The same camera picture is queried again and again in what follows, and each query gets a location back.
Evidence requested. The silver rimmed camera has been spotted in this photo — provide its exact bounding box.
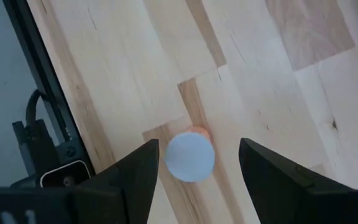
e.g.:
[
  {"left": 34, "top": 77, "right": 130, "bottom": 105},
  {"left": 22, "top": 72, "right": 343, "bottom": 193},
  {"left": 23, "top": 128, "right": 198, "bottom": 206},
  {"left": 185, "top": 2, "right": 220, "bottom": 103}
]
[{"left": 39, "top": 159, "right": 92, "bottom": 189}]

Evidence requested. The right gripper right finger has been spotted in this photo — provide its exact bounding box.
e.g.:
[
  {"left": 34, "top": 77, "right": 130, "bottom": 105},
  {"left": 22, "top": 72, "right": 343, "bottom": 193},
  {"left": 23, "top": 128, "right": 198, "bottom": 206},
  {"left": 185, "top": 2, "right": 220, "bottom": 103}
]
[{"left": 238, "top": 138, "right": 352, "bottom": 224}]

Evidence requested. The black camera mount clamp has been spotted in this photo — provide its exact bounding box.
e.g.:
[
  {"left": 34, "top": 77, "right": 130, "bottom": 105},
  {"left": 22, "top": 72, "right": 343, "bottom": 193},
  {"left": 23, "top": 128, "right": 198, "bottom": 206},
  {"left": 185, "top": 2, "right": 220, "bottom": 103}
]
[{"left": 12, "top": 89, "right": 74, "bottom": 187}]

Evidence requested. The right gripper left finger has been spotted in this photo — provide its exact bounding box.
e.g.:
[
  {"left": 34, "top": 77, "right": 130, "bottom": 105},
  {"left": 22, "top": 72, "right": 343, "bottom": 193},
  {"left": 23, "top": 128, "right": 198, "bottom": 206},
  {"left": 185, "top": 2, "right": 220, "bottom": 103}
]
[{"left": 73, "top": 139, "right": 160, "bottom": 224}]

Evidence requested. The pink liquid bottle white cap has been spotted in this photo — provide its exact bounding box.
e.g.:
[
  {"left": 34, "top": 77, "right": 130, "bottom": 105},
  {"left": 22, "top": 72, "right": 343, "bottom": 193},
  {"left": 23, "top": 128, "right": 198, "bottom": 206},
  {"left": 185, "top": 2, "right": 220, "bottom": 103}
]
[{"left": 165, "top": 125, "right": 216, "bottom": 184}]

